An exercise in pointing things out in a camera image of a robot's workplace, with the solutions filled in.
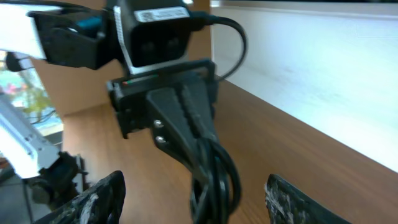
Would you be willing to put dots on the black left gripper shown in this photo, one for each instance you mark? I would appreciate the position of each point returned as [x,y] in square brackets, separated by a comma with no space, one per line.
[176,102]

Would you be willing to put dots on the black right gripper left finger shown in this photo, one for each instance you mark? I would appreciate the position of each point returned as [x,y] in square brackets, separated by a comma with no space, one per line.
[102,203]

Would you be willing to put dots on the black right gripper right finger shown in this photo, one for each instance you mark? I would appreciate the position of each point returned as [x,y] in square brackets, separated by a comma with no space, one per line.
[286,204]

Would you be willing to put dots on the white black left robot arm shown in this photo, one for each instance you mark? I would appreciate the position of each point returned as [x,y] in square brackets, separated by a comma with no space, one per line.
[63,34]

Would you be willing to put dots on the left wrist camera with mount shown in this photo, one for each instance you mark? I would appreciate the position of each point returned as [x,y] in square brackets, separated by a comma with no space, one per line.
[154,34]

